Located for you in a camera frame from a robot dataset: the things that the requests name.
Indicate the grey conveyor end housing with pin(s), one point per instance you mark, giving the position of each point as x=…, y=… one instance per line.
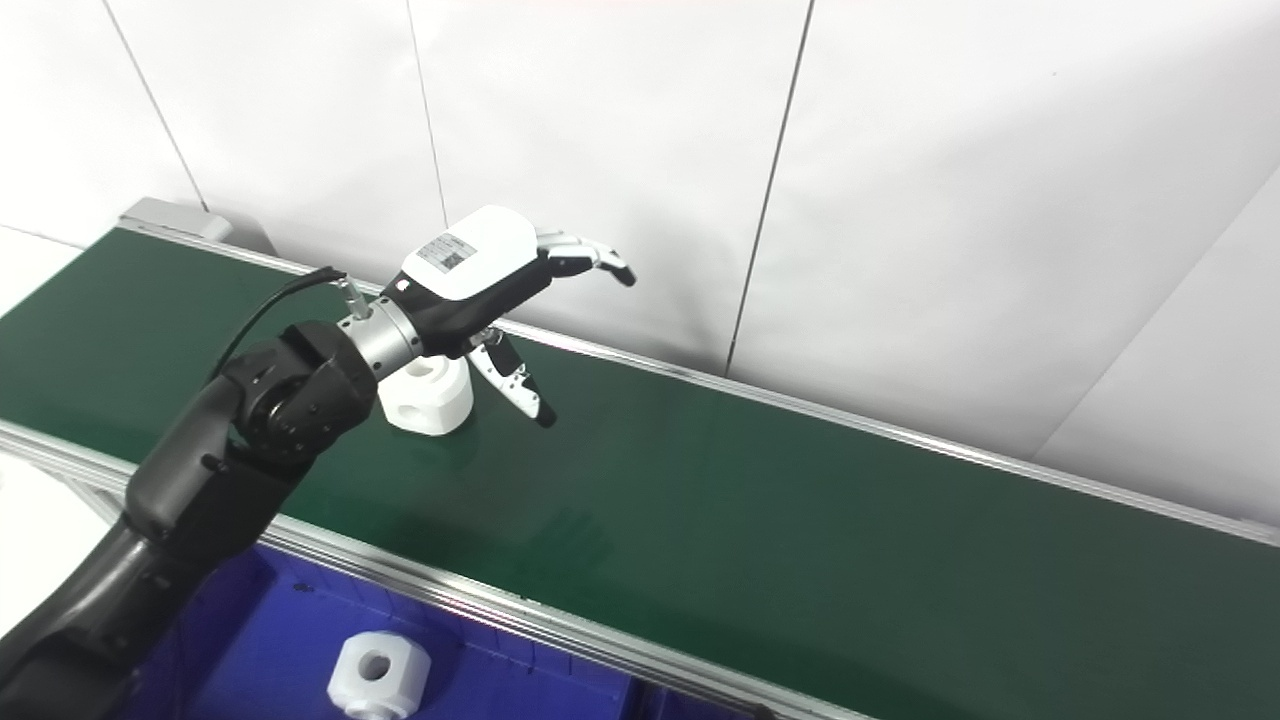
x=170, y=218

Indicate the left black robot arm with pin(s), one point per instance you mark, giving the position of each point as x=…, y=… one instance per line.
x=200, y=480

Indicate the blue plastic bin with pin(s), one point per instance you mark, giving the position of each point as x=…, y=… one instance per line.
x=260, y=640

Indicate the white plastic part with hole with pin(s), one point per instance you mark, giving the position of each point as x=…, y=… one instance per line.
x=435, y=395
x=378, y=675

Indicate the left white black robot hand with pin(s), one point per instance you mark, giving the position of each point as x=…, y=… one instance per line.
x=475, y=260

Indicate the green conveyor belt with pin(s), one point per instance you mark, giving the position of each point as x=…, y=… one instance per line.
x=500, y=608
x=800, y=520

